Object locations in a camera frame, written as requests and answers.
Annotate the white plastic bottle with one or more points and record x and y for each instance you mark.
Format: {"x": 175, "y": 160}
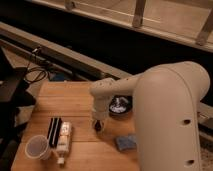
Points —
{"x": 63, "y": 145}

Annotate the dark red pepper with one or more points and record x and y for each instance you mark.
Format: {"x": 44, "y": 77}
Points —
{"x": 98, "y": 126}

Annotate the black white striped eraser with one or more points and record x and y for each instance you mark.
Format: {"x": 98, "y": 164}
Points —
{"x": 53, "y": 131}

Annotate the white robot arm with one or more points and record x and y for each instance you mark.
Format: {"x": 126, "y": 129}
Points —
{"x": 165, "y": 103}

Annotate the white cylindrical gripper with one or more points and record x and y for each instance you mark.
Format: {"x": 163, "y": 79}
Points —
{"x": 100, "y": 111}

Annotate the translucent plastic cup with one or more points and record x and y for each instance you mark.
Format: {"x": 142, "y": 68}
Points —
{"x": 37, "y": 147}

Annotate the black bowl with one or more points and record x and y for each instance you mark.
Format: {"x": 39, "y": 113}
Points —
{"x": 120, "y": 105}

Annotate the wooden railing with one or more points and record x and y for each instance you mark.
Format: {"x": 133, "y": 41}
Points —
{"x": 187, "y": 22}

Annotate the black chair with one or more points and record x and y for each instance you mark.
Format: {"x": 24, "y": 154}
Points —
{"x": 13, "y": 95}

